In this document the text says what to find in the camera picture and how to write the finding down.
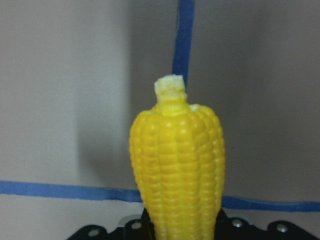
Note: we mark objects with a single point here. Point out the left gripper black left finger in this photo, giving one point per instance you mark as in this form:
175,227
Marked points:
136,229

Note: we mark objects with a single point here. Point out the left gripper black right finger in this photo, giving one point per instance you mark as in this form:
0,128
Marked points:
236,228

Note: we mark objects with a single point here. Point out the yellow toy corn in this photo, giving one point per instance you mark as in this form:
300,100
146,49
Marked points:
177,153

